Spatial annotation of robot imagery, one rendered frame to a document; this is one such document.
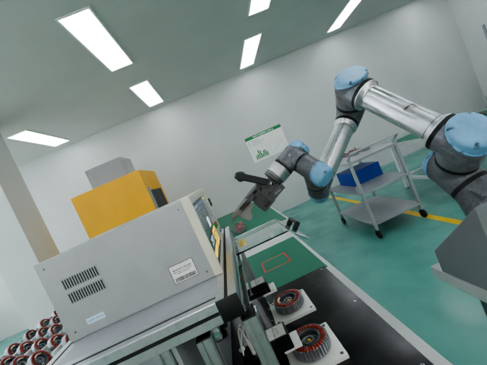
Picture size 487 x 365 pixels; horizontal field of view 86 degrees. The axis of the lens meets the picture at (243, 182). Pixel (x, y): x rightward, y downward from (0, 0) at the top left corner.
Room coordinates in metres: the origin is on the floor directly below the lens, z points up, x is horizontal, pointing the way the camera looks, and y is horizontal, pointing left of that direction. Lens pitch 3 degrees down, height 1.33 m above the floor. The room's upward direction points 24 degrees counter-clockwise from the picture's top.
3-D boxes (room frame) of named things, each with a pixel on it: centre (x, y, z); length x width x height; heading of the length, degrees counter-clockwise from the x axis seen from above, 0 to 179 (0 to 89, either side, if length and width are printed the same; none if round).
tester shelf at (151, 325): (0.82, 0.34, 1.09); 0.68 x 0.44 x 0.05; 3
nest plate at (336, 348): (0.72, 0.01, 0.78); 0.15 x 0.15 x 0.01; 3
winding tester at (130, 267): (0.83, 0.34, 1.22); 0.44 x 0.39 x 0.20; 3
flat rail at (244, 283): (0.83, 0.12, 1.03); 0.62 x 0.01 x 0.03; 3
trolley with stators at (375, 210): (3.25, -1.39, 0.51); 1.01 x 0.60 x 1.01; 3
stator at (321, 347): (0.72, 0.01, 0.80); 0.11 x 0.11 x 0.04
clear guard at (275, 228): (1.02, 0.04, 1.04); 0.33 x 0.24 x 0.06; 93
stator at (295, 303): (0.96, 0.03, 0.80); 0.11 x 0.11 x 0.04
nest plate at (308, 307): (0.96, 0.03, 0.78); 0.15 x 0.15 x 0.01; 3
